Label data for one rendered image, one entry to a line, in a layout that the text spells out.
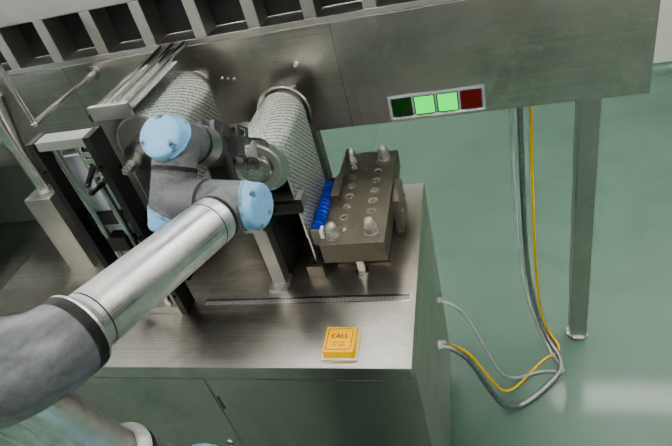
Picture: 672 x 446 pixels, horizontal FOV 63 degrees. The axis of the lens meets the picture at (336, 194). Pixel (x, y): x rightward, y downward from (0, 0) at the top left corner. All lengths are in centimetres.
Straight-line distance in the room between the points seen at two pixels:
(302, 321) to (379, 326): 19
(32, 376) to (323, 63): 106
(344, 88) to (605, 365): 145
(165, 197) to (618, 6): 106
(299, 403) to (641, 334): 146
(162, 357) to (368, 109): 82
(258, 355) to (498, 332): 131
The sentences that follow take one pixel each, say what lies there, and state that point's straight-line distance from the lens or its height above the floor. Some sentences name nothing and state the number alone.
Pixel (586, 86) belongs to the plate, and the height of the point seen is 118.
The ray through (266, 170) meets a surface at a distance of 123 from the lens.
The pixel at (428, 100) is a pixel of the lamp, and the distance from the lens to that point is 147.
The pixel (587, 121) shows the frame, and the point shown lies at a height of 98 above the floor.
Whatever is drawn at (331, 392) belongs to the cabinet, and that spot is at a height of 77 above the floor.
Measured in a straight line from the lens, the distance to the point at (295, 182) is 130.
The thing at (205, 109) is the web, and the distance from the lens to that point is 145.
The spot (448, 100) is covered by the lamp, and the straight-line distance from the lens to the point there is 147.
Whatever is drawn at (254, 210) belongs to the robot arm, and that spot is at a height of 141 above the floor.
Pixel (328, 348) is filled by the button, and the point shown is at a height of 92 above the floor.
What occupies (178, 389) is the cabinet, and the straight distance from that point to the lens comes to 153.
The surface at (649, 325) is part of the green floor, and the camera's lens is 248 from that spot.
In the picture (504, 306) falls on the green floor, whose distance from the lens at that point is 249.
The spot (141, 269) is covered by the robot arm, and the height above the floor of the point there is 147.
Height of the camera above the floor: 187
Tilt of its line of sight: 35 degrees down
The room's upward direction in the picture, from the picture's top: 16 degrees counter-clockwise
